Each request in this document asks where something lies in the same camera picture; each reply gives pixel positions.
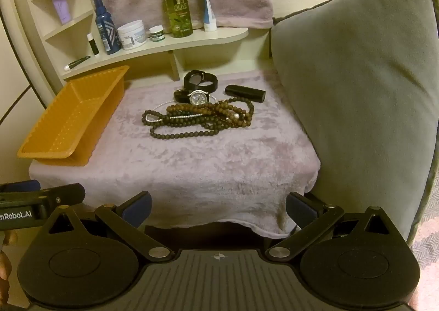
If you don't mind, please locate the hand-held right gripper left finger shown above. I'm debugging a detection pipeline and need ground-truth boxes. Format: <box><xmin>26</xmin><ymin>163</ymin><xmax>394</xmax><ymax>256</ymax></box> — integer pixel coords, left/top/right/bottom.
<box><xmin>43</xmin><ymin>191</ymin><xmax>173</xmax><ymax>262</ymax></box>

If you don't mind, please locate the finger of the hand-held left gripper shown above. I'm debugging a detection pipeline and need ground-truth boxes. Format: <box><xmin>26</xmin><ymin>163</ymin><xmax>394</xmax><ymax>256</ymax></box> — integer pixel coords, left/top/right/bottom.
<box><xmin>0</xmin><ymin>180</ymin><xmax>41</xmax><ymax>195</ymax></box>
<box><xmin>0</xmin><ymin>184</ymin><xmax>86</xmax><ymax>210</ymax></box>

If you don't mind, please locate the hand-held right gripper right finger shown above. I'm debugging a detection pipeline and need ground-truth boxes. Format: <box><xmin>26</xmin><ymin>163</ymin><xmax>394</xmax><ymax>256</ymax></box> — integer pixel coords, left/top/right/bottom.
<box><xmin>265</xmin><ymin>192</ymin><xmax>395</xmax><ymax>262</ymax></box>

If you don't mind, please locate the orange plastic basket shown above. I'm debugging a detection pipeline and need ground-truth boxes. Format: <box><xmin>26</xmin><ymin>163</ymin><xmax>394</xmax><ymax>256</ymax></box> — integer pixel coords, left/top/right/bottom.
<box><xmin>17</xmin><ymin>65</ymin><xmax>130</xmax><ymax>166</ymax></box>

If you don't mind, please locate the brown wooden bead necklace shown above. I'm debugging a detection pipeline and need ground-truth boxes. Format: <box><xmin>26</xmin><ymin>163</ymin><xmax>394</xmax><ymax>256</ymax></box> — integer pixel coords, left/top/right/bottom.
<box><xmin>166</xmin><ymin>98</ymin><xmax>256</xmax><ymax>131</ymax></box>

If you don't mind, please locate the silver face watch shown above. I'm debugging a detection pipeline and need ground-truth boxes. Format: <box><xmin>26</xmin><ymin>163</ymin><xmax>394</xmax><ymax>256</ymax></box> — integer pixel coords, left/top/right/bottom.
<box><xmin>174</xmin><ymin>89</ymin><xmax>217</xmax><ymax>106</ymax></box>

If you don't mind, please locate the person's left hand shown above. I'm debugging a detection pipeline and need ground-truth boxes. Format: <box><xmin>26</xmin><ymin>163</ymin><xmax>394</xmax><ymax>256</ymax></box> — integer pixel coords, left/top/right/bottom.
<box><xmin>0</xmin><ymin>231</ymin><xmax>18</xmax><ymax>302</ymax></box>

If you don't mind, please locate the pink fleece blanket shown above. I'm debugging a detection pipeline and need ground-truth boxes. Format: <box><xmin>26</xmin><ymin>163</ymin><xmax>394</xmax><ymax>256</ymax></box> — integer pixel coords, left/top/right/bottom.
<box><xmin>29</xmin><ymin>69</ymin><xmax>321</xmax><ymax>238</ymax></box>

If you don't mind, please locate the cream curved furniture panel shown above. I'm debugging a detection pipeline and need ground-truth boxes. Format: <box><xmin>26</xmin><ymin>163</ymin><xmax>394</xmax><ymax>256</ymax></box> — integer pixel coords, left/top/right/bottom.
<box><xmin>0</xmin><ymin>0</ymin><xmax>66</xmax><ymax>181</ymax></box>

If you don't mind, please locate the grey green pillow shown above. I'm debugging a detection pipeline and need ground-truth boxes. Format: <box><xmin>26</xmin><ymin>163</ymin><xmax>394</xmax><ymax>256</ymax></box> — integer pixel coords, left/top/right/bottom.
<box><xmin>270</xmin><ymin>0</ymin><xmax>439</xmax><ymax>246</ymax></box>

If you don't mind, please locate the patterned rug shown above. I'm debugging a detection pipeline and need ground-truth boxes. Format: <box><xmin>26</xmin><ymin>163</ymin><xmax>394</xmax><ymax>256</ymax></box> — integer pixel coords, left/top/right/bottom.
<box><xmin>410</xmin><ymin>215</ymin><xmax>439</xmax><ymax>286</ymax></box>

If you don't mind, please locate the black tube with white cap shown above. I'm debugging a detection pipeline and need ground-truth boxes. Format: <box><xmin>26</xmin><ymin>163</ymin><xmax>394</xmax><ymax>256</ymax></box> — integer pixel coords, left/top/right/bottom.
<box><xmin>64</xmin><ymin>55</ymin><xmax>91</xmax><ymax>71</ymax></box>

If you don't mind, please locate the black white lip balm stick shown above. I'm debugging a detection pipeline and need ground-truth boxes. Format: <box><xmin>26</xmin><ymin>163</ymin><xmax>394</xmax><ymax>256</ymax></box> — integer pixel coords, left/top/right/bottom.
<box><xmin>86</xmin><ymin>33</ymin><xmax>100</xmax><ymax>56</ymax></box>

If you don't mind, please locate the dark blue spray bottle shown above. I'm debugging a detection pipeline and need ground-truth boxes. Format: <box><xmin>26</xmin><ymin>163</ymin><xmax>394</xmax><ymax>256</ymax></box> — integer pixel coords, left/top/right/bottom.
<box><xmin>93</xmin><ymin>0</ymin><xmax>121</xmax><ymax>55</ymax></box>

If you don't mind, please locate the white cream jar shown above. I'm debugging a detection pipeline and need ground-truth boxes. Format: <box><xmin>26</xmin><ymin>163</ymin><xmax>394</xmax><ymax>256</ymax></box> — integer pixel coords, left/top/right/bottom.
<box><xmin>117</xmin><ymin>20</ymin><xmax>148</xmax><ymax>50</ymax></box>

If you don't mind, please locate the small green lidded jar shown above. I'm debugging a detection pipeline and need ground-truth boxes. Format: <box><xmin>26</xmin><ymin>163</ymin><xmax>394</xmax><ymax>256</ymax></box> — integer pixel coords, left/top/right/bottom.
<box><xmin>149</xmin><ymin>25</ymin><xmax>166</xmax><ymax>43</ymax></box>

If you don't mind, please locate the cream wooden shelf unit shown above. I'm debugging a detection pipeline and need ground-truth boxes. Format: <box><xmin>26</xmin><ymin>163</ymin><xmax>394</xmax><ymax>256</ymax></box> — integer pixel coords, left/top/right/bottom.
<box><xmin>21</xmin><ymin>0</ymin><xmax>249</xmax><ymax>83</ymax></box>

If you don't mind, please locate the purple tube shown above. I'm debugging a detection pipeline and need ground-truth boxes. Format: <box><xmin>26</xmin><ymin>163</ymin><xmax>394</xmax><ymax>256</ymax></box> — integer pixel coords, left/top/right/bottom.
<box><xmin>50</xmin><ymin>0</ymin><xmax>72</xmax><ymax>24</ymax></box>

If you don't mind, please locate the blue white tube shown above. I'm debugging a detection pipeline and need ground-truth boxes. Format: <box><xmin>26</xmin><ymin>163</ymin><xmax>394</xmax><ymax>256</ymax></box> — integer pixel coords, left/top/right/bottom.
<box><xmin>201</xmin><ymin>0</ymin><xmax>217</xmax><ymax>32</ymax></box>

